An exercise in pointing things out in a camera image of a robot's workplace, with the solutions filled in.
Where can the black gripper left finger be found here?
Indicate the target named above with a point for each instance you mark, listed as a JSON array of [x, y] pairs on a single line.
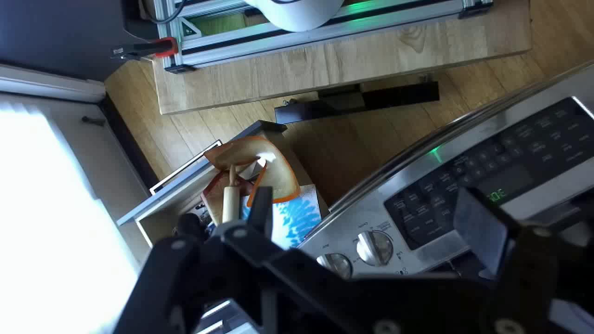
[[260, 211]]

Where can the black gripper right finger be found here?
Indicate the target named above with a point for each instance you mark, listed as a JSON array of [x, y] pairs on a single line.
[[488, 235]]

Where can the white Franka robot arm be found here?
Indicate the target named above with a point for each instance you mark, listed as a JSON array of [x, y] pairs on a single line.
[[297, 16]]

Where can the silver stove knob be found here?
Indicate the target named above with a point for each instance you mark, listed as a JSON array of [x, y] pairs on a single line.
[[336, 265], [373, 248]]

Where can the stainless steel gas stove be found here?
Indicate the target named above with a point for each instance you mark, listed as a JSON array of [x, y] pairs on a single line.
[[544, 142]]

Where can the wooden rolling pin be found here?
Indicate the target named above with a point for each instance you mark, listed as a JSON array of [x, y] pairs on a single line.
[[230, 201]]

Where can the blue and white packet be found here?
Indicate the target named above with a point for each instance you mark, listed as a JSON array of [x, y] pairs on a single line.
[[297, 216]]

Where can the bagged sliced bread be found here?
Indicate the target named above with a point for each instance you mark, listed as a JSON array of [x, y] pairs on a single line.
[[271, 161]]

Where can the black flat bar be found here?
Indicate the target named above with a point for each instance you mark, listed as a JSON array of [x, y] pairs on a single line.
[[371, 99]]

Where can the wooden platform board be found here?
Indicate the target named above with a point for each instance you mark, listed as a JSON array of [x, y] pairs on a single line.
[[371, 62]]

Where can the dark grey panel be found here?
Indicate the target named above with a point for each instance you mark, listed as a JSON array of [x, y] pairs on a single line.
[[61, 31]]

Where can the aluminium profile frame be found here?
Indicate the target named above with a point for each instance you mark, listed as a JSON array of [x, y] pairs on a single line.
[[278, 44]]

